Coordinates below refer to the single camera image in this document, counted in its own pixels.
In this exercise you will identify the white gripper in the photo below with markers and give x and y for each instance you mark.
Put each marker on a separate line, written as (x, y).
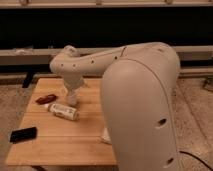
(73, 82)

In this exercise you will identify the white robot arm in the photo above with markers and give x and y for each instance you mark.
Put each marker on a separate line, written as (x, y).
(136, 89)

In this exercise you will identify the clear plastic cup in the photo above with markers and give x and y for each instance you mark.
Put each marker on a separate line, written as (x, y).
(71, 100)

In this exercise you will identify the white plastic bottle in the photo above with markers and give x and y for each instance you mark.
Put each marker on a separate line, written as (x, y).
(62, 111)

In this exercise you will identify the light wooden table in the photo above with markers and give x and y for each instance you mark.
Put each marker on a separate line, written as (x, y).
(62, 142)

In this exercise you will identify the white wrapped packet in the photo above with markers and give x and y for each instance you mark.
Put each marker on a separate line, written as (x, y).
(105, 138)

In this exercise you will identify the black phone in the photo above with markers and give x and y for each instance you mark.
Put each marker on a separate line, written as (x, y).
(23, 134)

